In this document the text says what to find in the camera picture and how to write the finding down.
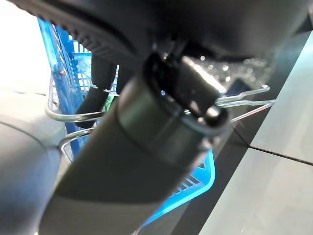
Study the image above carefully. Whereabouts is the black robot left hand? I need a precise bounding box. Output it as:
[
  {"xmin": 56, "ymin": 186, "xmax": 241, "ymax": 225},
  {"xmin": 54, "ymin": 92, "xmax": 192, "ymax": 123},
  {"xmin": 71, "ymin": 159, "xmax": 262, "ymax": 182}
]
[{"xmin": 12, "ymin": 0, "xmax": 309, "ymax": 235}]

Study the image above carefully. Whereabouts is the blue plastic shopping basket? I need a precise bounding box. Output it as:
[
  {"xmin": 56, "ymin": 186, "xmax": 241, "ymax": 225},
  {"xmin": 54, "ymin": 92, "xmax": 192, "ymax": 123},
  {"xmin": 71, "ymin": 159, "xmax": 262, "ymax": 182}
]
[{"xmin": 36, "ymin": 16, "xmax": 218, "ymax": 235}]

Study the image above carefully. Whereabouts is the metal wire basket handle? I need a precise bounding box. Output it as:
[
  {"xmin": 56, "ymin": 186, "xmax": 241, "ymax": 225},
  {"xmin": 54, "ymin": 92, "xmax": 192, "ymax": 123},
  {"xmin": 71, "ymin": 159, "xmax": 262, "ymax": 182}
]
[
  {"xmin": 45, "ymin": 73, "xmax": 271, "ymax": 122},
  {"xmin": 58, "ymin": 98, "xmax": 276, "ymax": 164}
]

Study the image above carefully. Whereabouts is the green drink bottle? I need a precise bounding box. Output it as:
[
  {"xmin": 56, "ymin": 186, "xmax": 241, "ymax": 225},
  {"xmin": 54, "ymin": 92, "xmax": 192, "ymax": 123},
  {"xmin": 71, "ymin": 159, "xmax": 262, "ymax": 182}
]
[{"xmin": 104, "ymin": 95, "xmax": 116, "ymax": 111}]

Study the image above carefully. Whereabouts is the grey robot body shell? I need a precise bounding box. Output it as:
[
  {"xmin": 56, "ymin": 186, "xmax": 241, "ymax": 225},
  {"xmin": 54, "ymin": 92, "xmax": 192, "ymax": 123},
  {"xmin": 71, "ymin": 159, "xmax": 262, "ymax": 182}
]
[{"xmin": 0, "ymin": 90, "xmax": 63, "ymax": 235}]

